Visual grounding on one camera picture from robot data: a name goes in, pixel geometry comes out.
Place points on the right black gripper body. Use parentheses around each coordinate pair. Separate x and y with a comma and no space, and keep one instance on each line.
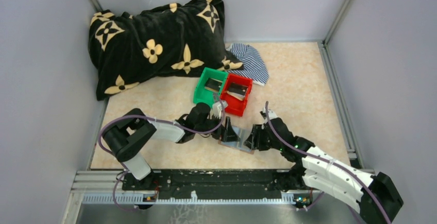
(266,142)

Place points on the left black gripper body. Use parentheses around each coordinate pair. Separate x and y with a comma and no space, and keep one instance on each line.
(208,124)

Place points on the pink leather card holder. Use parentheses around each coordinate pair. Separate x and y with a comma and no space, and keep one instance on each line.
(243,135)

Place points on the black VIP card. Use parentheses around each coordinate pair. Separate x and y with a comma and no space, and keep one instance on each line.
(213,85)

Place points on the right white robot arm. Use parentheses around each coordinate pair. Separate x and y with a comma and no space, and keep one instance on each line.
(373,196)

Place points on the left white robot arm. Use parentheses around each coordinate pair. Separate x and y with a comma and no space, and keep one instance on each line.
(125,136)

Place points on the silver VIP card stack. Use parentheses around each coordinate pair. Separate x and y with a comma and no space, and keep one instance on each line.
(236,96)

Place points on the red plastic bin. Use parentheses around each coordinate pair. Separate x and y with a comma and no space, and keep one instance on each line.
(235,106)

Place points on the green plastic bin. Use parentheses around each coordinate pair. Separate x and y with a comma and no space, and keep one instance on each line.
(203,95)

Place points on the blue striped cloth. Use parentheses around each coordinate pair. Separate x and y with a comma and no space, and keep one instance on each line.
(253,66)

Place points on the black floral blanket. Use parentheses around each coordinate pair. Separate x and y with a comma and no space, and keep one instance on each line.
(169,40)

